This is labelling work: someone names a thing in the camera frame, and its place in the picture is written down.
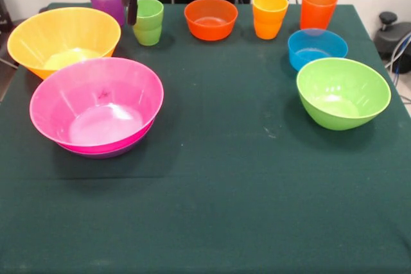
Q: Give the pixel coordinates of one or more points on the green cup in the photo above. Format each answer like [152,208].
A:
[149,30]

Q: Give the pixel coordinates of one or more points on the dark green tablecloth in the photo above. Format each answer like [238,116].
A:
[224,190]

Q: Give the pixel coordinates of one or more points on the blue bowl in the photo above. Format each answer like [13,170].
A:
[321,43]

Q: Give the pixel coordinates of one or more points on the orange cup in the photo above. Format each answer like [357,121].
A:
[318,11]

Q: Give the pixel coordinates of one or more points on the yellow-orange cup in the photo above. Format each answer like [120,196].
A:
[268,23]

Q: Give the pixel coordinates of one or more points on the purple cup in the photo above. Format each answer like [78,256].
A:
[102,1]

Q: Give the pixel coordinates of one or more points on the large pink bowl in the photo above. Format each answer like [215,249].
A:
[96,94]

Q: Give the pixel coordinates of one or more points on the green bowl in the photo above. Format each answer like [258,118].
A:
[337,88]

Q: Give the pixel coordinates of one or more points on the orange bowl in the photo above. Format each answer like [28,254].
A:
[208,30]

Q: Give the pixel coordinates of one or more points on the large yellow bowl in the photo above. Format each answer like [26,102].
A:
[32,39]

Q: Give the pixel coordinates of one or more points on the purple bowl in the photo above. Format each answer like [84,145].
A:
[106,155]

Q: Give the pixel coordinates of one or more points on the dark grey equipment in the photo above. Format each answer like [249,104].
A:
[4,17]

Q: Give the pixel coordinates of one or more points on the black clamp device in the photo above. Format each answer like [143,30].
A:
[388,38]

